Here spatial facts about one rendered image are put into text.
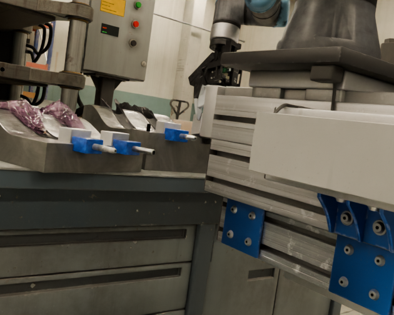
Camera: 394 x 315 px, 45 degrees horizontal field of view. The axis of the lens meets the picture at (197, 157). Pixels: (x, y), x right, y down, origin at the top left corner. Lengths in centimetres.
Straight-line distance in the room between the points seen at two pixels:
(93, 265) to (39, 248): 14
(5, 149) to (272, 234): 53
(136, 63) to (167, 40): 738
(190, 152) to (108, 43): 95
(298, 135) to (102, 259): 70
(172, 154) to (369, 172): 75
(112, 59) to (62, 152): 116
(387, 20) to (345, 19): 791
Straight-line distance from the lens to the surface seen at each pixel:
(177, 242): 120
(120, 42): 205
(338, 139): 47
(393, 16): 857
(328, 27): 68
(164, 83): 939
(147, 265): 117
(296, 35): 69
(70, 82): 179
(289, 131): 51
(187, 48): 939
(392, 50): 532
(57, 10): 184
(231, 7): 127
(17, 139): 95
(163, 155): 113
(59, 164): 90
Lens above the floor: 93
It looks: 4 degrees down
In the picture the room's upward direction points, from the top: 8 degrees clockwise
